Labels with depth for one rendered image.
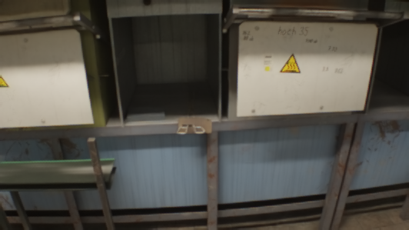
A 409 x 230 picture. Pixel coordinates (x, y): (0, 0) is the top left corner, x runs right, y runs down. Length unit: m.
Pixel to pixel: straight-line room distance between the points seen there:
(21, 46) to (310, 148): 1.48
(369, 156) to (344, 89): 0.65
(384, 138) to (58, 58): 1.75
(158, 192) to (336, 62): 1.12
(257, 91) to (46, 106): 0.89
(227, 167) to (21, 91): 1.07
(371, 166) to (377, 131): 0.24
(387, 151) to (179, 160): 1.24
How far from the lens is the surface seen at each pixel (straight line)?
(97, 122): 1.48
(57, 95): 1.34
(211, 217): 1.79
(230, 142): 1.58
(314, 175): 1.86
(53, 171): 1.57
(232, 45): 1.34
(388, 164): 2.10
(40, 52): 1.31
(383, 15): 1.32
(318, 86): 1.38
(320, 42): 1.33
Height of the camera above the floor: 1.48
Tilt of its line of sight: 24 degrees down
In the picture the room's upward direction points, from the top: 1 degrees counter-clockwise
